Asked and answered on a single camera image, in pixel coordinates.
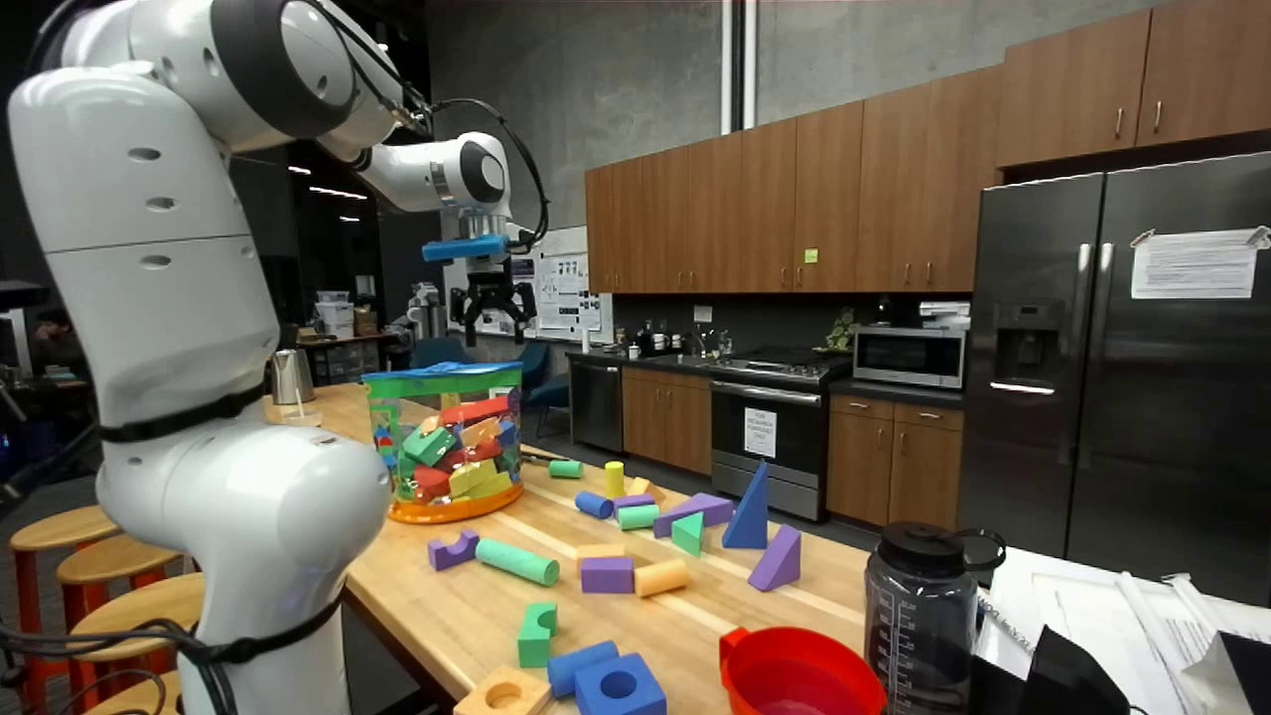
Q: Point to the purple rectangular foam block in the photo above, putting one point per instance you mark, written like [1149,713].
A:
[604,575]

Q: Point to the small orange foam block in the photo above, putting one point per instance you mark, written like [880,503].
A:
[641,488]

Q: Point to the white wall poster board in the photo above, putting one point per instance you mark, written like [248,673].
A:
[560,285]

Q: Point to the long purple wedge block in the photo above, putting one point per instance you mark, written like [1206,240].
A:
[695,510]

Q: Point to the white paper pile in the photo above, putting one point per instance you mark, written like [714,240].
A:
[1127,620]

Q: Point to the green arch foam block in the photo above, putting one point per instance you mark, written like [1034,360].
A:
[536,639]

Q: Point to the white background machine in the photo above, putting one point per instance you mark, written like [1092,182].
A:
[420,311]

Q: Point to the blue square block with hole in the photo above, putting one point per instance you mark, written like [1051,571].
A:
[622,684]

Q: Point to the green sticky note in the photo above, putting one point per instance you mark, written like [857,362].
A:
[810,258]

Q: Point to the small green plant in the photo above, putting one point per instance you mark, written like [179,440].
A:
[834,333]

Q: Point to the white paper sheet on refrigerator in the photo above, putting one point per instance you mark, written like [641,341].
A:
[1193,266]

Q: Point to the purple triangle foam block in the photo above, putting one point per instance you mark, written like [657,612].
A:
[777,563]

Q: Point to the brown wooden base cabinet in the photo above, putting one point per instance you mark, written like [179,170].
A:
[896,464]
[665,419]

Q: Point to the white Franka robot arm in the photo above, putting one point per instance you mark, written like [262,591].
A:
[172,266]

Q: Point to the blue triangle foam block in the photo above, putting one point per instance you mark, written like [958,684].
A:
[748,516]

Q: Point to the clear plastic block bag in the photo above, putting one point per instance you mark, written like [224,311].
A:
[449,444]

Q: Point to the blue cylindrical foam block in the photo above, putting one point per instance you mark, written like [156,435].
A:
[593,507]

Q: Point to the brown wall cabinet row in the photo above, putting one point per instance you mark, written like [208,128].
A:
[796,211]

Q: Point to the blue office chair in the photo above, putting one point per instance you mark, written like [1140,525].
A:
[541,373]

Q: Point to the short green cylinder block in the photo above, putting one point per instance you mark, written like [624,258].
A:
[635,520]
[567,469]

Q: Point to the brown two-door wall cabinet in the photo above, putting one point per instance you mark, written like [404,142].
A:
[1137,81]

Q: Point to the purple notched foam block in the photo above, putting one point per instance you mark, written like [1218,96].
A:
[455,550]

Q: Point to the gray vertical wall conduit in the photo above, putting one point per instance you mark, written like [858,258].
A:
[737,66]

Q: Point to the wooden stool with red legs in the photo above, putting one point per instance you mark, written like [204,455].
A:
[139,618]
[66,525]
[132,699]
[116,563]

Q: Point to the long green cylinder block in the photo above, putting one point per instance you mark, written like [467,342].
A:
[518,563]

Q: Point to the orange cylindrical foam block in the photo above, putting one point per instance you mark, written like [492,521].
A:
[662,579]

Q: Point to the red plastic bowl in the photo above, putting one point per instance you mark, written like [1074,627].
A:
[796,671]

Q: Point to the dark dishwasher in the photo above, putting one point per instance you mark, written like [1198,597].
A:
[598,405]

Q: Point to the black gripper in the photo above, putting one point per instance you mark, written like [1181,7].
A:
[492,279]

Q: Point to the stainless steel refrigerator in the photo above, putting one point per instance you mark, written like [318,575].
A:
[1115,399]

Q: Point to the small purple foam block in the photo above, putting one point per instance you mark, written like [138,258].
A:
[631,503]

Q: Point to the stainless microwave oven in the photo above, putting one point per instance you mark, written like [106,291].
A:
[906,360]

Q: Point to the green triangle foam block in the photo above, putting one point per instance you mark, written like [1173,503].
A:
[690,533]

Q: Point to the white computer monitor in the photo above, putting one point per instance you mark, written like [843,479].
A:
[12,342]

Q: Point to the white kitchen container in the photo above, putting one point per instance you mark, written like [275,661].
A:
[944,316]

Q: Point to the orange square block with hole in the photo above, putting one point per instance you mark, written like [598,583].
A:
[503,695]

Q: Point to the blue rounded foam block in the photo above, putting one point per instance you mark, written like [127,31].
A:
[569,667]

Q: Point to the stainless kitchen range oven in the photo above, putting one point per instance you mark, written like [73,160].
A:
[767,431]

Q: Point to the yellow cylindrical foam block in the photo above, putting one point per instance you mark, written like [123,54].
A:
[613,479]

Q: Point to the dark clear water bottle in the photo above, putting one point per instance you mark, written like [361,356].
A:
[924,618]

